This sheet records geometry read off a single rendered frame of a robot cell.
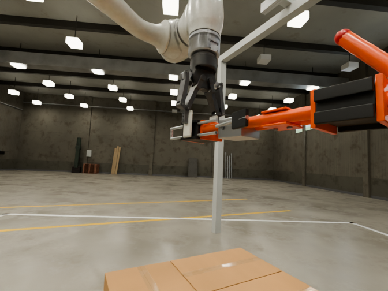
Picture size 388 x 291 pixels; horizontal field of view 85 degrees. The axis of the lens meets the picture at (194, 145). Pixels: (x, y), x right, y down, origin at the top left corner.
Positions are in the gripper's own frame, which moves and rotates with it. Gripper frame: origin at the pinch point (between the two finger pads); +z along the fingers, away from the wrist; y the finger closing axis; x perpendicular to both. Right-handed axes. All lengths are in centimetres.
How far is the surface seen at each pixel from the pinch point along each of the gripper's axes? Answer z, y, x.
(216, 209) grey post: 87, 224, 233
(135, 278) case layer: 73, 14, 71
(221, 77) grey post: -151, 224, 233
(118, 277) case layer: 73, 6, 76
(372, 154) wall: -67, 1193, 251
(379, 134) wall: -152, 1174, 220
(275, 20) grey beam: -186, 206, 111
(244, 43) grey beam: -184, 214, 171
